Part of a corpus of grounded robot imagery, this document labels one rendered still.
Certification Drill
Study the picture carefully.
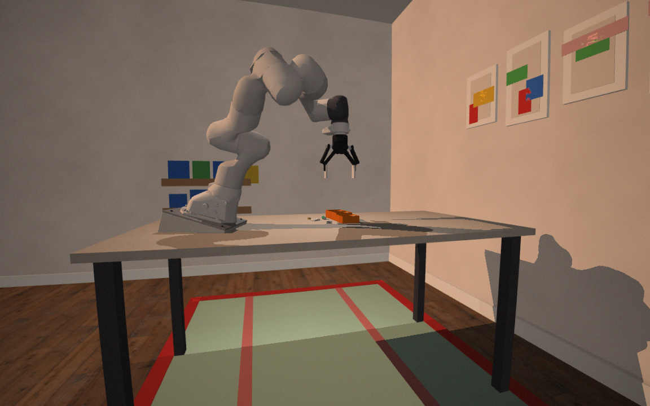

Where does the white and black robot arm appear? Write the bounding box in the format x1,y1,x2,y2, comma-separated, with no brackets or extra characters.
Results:
180,47,350,223

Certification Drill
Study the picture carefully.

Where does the orange rack of three bins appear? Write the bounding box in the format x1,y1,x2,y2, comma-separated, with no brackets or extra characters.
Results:
326,210,359,223

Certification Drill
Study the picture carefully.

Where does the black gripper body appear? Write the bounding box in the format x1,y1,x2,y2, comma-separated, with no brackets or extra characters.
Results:
332,134,348,155

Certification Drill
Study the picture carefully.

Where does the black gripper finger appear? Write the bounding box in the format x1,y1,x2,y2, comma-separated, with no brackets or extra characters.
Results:
320,144,340,178
342,145,359,178

